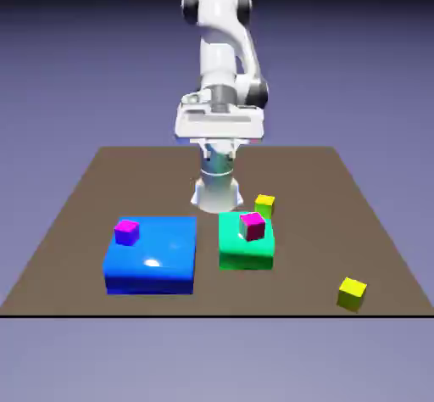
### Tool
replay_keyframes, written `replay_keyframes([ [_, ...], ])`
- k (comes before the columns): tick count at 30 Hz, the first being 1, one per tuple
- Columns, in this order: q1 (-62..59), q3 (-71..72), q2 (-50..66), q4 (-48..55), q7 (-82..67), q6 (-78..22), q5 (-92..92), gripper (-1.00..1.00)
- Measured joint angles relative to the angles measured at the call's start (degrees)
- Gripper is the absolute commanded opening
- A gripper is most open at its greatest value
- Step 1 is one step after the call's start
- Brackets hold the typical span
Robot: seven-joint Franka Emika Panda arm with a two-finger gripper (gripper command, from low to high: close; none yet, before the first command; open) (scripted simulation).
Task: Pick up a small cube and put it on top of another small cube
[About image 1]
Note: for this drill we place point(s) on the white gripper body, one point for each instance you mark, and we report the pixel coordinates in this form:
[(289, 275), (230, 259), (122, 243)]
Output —
[(217, 127)]

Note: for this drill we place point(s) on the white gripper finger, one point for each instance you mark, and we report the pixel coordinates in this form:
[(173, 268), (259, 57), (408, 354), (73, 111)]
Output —
[(232, 148), (206, 148)]

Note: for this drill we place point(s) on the large green box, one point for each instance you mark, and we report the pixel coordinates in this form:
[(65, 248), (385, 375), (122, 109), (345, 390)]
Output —
[(234, 249)]

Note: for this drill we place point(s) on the small magenta cube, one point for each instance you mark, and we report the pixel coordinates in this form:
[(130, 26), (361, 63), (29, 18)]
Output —
[(253, 227), (126, 233)]

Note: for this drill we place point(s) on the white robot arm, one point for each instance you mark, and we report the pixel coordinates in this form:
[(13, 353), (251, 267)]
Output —
[(218, 25)]

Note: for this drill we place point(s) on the large blue box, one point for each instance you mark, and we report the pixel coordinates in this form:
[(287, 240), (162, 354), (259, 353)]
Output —
[(152, 256)]

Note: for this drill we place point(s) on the small yellow cube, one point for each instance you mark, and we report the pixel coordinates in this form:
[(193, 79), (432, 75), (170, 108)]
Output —
[(352, 294), (265, 204)]

